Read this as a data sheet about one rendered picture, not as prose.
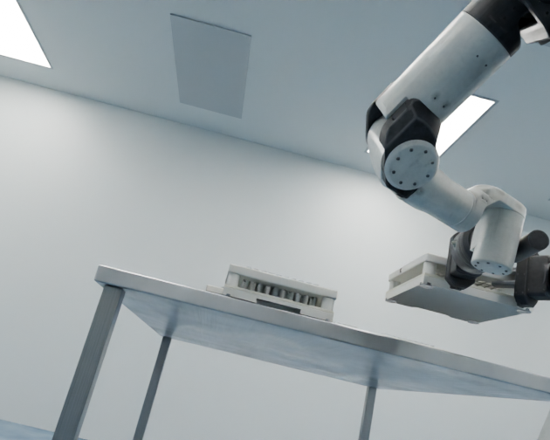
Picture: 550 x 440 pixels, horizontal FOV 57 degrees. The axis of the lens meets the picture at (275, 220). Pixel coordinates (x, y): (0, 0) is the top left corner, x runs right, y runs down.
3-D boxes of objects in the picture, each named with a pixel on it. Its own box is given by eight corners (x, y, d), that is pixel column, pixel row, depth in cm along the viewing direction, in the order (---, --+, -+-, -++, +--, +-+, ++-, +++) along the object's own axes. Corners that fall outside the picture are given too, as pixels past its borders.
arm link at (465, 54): (354, 156, 69) (486, 22, 61) (337, 120, 80) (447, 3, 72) (410, 201, 74) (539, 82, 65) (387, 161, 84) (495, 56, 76)
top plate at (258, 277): (223, 289, 132) (224, 282, 133) (313, 312, 134) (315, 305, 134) (227, 271, 109) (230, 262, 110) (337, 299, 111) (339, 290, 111)
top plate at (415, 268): (534, 289, 109) (535, 279, 110) (426, 260, 108) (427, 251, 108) (477, 305, 132) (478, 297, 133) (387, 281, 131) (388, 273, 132)
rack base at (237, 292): (218, 308, 131) (220, 299, 132) (310, 331, 132) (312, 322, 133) (222, 294, 108) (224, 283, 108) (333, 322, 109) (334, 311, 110)
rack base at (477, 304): (533, 312, 107) (533, 300, 108) (422, 283, 106) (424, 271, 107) (475, 324, 131) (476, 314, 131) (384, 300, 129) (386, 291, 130)
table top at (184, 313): (160, 335, 247) (161, 328, 248) (377, 388, 252) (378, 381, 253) (92, 279, 105) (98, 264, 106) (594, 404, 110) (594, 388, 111)
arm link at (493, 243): (450, 269, 93) (471, 254, 82) (464, 216, 96) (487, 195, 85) (511, 290, 92) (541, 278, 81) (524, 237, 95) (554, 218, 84)
